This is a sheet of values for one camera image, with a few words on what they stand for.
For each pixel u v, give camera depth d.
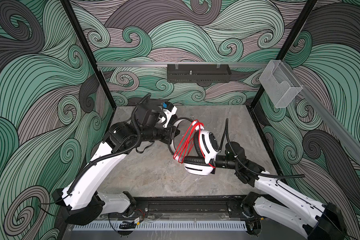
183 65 0.94
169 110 0.51
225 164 0.61
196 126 0.48
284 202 0.46
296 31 0.80
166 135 0.51
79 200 0.36
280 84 0.79
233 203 0.75
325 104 0.65
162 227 0.76
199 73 0.99
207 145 0.44
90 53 0.88
